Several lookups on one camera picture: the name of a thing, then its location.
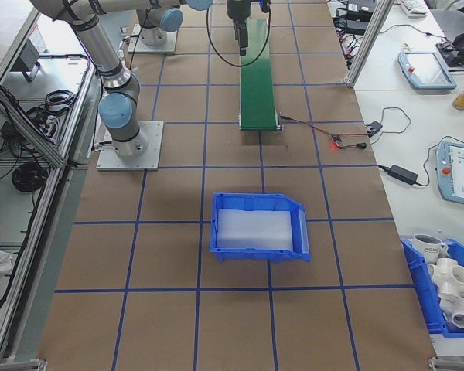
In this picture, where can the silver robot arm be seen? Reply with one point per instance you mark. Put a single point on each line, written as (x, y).
(154, 29)
(96, 46)

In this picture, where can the green belt conveyor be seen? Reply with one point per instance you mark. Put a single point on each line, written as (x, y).
(257, 96)

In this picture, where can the black power adapter brick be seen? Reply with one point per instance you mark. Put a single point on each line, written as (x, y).
(402, 173)
(355, 25)

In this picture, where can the black box with white label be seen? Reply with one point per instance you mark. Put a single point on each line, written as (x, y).
(367, 9)

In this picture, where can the small controller board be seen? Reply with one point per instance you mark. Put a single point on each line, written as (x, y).
(335, 140)

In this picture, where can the small black box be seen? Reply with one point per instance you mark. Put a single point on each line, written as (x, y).
(374, 127)

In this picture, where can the black barrel plug lead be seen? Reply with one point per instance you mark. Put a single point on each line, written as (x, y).
(360, 145)

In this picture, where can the white keyboard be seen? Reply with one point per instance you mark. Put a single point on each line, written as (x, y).
(413, 7)

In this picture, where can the grey blue teach pendant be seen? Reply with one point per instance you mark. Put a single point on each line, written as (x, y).
(425, 69)
(460, 170)

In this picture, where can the white foam pad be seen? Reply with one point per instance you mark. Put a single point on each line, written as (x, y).
(255, 228)

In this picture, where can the grey metal box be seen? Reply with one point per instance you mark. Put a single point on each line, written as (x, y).
(27, 58)

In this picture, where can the black equipment pile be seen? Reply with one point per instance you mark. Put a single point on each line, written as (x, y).
(458, 56)

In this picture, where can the blue open-front bin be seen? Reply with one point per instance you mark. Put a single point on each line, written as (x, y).
(255, 256)

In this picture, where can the black connector box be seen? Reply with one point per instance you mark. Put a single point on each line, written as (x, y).
(8, 129)

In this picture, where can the white printed mug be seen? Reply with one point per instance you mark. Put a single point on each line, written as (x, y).
(427, 247)

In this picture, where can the blue parts bin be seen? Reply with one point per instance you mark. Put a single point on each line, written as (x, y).
(419, 286)

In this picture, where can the white PVC pipe fitting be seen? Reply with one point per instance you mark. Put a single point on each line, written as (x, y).
(446, 272)
(462, 318)

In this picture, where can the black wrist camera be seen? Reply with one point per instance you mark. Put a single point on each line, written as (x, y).
(266, 5)

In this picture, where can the aluminium profile post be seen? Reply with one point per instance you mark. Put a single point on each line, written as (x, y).
(365, 42)

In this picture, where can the V-shaped metal bar frame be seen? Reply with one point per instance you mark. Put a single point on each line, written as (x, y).
(38, 251)

